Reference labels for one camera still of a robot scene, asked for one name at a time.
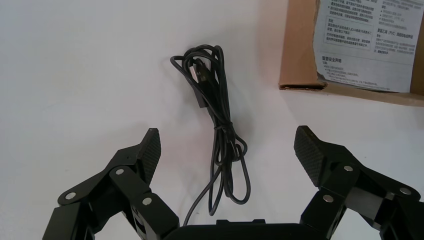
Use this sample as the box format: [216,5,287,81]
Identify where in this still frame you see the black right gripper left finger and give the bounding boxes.
[42,127,180,240]

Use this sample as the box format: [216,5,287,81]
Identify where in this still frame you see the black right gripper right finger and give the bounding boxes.
[293,125,424,240]

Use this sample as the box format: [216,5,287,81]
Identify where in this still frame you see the black USB cable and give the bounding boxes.
[169,44,252,228]

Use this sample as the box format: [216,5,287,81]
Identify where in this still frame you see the brown cardboard storage box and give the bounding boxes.
[278,0,424,108]

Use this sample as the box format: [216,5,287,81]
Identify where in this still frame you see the white printed instruction sheet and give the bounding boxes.
[312,0,424,94]

